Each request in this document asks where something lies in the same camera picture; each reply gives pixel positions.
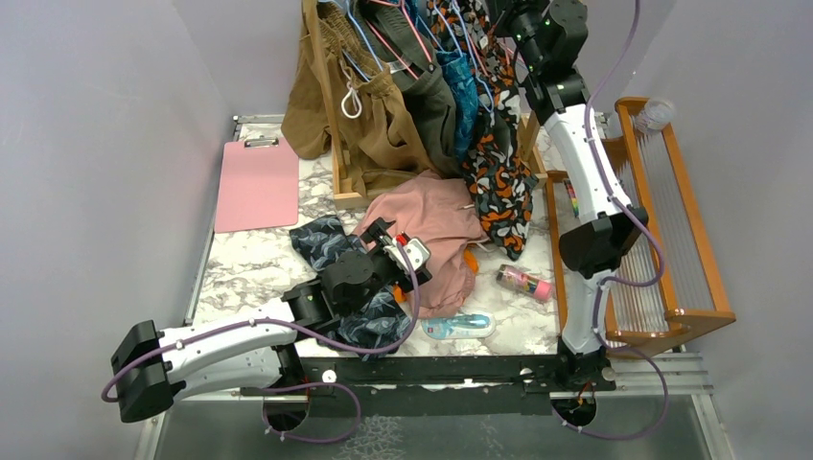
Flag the dark leaf print shorts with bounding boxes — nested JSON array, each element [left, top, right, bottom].
[[282, 215, 410, 360]]

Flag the orange camouflage shorts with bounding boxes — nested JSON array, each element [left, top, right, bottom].
[[426, 1, 538, 261]]

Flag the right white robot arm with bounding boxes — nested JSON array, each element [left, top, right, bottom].
[[487, 1, 648, 390]]

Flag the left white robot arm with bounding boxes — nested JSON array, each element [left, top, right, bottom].
[[101, 216, 432, 423]]

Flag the pink shorts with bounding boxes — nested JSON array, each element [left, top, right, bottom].
[[353, 171, 486, 319]]

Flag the blue patterned hanging shorts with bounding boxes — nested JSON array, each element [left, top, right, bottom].
[[436, 50, 479, 163]]

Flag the brown hanging shorts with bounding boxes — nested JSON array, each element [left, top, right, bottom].
[[281, 1, 434, 196]]

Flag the dark green hanging shorts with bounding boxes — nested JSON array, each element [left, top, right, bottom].
[[351, 1, 460, 178]]

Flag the wooden clothes rack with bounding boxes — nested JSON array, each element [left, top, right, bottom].
[[298, 0, 573, 211]]

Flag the pink clipboard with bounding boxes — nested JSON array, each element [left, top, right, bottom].
[[214, 137, 299, 234]]

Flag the clear blue plastic package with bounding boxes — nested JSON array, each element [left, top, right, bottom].
[[420, 313, 497, 340]]

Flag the pink cylindrical bottle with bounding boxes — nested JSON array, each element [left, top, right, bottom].
[[496, 264, 554, 302]]

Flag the set of coloured markers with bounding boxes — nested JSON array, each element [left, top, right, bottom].
[[563, 179, 579, 218]]

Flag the wooden weaving loom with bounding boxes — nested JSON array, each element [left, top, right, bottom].
[[546, 97, 735, 356]]

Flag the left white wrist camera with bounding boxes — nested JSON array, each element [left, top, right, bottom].
[[383, 233, 431, 274]]

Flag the blue wire hanger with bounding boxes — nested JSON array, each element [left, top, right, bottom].
[[317, 0, 497, 116]]

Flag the pink wire hanger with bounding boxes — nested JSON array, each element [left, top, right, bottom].
[[363, 1, 439, 80]]

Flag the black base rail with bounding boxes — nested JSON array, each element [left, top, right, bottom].
[[273, 355, 616, 417]]

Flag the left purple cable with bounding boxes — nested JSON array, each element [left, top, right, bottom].
[[100, 244, 423, 445]]

